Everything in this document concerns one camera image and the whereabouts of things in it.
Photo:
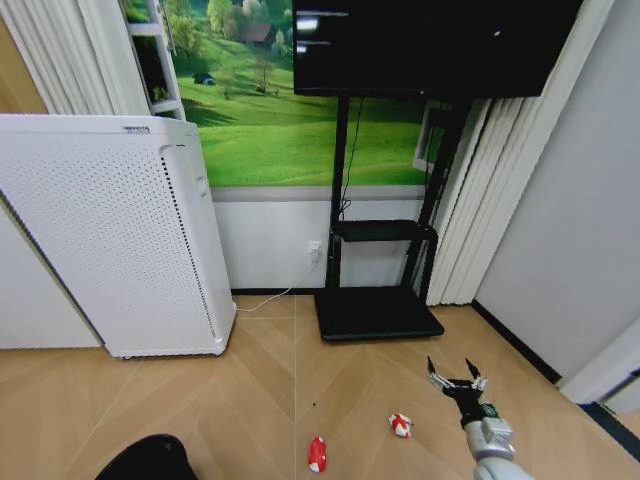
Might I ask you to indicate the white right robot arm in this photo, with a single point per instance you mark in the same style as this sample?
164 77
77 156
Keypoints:
492 442

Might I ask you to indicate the black stand base plate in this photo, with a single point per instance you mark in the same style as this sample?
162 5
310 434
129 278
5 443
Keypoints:
377 315

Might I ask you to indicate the black television stand frame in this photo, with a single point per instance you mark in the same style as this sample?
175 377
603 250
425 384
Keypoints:
341 150

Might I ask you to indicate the black television screen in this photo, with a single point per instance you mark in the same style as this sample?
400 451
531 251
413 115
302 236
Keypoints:
430 45

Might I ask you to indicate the green landscape wall poster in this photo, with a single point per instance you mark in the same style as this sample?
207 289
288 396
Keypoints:
260 125

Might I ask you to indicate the white door frame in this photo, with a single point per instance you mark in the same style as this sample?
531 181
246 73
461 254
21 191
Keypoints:
602 370

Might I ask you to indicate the white perforated air purifier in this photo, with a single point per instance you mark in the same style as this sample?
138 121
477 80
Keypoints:
115 235

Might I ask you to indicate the white wall socket plug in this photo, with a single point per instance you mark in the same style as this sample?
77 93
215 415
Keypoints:
315 251

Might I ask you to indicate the black stand shelf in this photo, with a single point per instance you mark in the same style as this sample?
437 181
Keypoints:
380 230

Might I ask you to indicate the red white crumpled wrapper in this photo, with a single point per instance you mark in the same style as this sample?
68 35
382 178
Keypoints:
401 425
318 454

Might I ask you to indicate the black trash bin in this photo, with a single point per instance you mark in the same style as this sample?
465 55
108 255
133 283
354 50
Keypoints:
150 460

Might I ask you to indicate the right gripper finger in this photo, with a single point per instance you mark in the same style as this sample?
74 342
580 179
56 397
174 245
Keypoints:
478 382
441 382

